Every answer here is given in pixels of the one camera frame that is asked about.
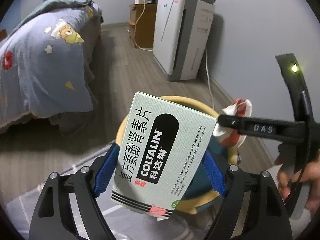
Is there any crushed red white paper cup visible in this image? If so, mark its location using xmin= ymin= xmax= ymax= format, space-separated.
xmin=213 ymin=99 xmax=252 ymax=148

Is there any grey white striped rug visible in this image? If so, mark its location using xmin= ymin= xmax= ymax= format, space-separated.
xmin=4 ymin=183 xmax=203 ymax=239

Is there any white grey air purifier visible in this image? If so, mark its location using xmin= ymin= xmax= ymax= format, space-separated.
xmin=153 ymin=0 xmax=215 ymax=81

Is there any green Coltalin medicine box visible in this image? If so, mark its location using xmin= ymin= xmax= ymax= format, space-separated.
xmin=111 ymin=92 xmax=216 ymax=219

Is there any person's right hand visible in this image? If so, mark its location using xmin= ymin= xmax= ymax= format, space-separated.
xmin=277 ymin=152 xmax=320 ymax=217

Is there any blue cartoon patterned duvet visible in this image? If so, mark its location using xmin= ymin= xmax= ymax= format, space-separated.
xmin=1 ymin=0 xmax=103 ymax=132

